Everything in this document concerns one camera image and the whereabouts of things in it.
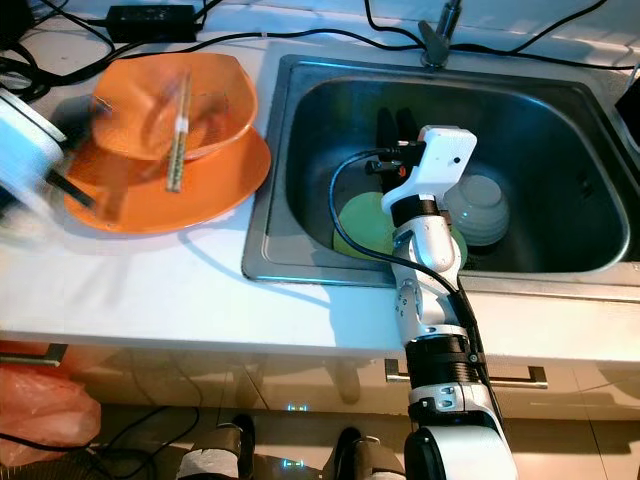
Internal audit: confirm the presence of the orange plastic bowl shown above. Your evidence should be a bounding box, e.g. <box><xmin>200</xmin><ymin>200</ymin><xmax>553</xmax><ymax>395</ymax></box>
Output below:
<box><xmin>93</xmin><ymin>52</ymin><xmax>258</xmax><ymax>161</ymax></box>

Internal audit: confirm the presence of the orange plastic plate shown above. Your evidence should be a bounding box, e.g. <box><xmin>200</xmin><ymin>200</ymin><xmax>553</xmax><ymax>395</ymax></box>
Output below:
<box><xmin>60</xmin><ymin>130</ymin><xmax>273</xmax><ymax>236</ymax></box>

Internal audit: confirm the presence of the green plate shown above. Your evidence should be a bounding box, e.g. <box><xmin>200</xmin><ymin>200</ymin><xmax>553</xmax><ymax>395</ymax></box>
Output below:
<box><xmin>335</xmin><ymin>193</ymin><xmax>469</xmax><ymax>263</ymax></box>

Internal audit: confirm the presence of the dark metal faucet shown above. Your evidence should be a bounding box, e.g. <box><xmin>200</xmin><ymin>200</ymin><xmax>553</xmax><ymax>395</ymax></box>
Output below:
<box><xmin>418</xmin><ymin>0</ymin><xmax>464</xmax><ymax>69</ymax></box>

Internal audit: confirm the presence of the white ribbed bowl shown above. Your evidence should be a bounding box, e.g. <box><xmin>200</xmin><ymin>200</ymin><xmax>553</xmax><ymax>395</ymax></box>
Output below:
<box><xmin>445</xmin><ymin>175</ymin><xmax>511</xmax><ymax>249</ymax></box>

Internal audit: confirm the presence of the black power adapter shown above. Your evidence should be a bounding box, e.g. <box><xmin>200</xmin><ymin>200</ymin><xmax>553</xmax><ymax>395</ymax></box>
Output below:
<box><xmin>107</xmin><ymin>4</ymin><xmax>199</xmax><ymax>43</ymax></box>

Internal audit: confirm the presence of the stainless steel sink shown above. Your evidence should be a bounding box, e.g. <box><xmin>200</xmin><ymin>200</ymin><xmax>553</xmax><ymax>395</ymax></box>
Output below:
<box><xmin>242</xmin><ymin>53</ymin><xmax>640</xmax><ymax>286</ymax></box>

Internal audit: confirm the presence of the black electronics box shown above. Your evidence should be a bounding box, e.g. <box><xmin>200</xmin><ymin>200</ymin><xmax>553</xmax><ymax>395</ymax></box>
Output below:
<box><xmin>0</xmin><ymin>0</ymin><xmax>26</xmax><ymax>46</ymax></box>

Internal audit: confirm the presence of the red plastic bag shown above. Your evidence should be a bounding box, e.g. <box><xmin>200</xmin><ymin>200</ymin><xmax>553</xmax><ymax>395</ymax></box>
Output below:
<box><xmin>0</xmin><ymin>345</ymin><xmax>101</xmax><ymax>466</ymax></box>

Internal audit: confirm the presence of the beige base cabinet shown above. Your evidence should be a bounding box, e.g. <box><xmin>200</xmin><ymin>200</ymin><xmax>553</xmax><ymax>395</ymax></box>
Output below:
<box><xmin>0</xmin><ymin>338</ymin><xmax>640</xmax><ymax>429</ymax></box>

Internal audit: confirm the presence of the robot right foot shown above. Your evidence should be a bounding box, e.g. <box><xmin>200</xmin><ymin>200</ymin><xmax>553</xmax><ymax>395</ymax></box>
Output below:
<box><xmin>335</xmin><ymin>428</ymin><xmax>406</xmax><ymax>480</ymax></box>

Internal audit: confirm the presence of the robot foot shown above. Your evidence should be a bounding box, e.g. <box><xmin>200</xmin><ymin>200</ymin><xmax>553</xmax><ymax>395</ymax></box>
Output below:
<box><xmin>175</xmin><ymin>415</ymin><xmax>256</xmax><ymax>480</ymax></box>
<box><xmin>335</xmin><ymin>428</ymin><xmax>406</xmax><ymax>480</ymax></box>

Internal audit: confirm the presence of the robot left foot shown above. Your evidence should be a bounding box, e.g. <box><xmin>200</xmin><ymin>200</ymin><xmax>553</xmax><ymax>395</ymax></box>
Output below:
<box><xmin>175</xmin><ymin>415</ymin><xmax>256</xmax><ymax>480</ymax></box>

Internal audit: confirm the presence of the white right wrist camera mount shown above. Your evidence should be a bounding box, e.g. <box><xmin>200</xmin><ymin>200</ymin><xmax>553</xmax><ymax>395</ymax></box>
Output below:
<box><xmin>390</xmin><ymin>125</ymin><xmax>478</xmax><ymax>211</ymax></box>

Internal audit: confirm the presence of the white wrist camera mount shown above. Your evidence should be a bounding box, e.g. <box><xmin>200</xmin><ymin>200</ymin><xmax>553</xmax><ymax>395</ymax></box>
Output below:
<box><xmin>390</xmin><ymin>125</ymin><xmax>478</xmax><ymax>211</ymax></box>
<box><xmin>0</xmin><ymin>90</ymin><xmax>73</xmax><ymax>216</ymax></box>

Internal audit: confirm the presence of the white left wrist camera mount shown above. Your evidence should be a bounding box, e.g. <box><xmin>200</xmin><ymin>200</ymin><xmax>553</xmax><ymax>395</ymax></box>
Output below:
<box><xmin>0</xmin><ymin>90</ymin><xmax>73</xmax><ymax>216</ymax></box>

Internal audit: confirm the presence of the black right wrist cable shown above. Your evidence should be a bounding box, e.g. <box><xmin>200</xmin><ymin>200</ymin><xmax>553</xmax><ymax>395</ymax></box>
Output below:
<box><xmin>326</xmin><ymin>148</ymin><xmax>483</xmax><ymax>336</ymax></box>

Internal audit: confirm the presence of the thin black counter cable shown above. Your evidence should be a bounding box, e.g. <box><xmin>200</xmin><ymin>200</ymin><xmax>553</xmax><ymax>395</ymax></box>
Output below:
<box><xmin>198</xmin><ymin>27</ymin><xmax>423</xmax><ymax>53</ymax></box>

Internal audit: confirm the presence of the silver drawer handle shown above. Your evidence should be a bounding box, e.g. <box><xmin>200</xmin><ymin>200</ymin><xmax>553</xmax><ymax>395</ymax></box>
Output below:
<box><xmin>0</xmin><ymin>345</ymin><xmax>66</xmax><ymax>366</ymax></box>
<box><xmin>385</xmin><ymin>360</ymin><xmax>549</xmax><ymax>391</ymax></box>

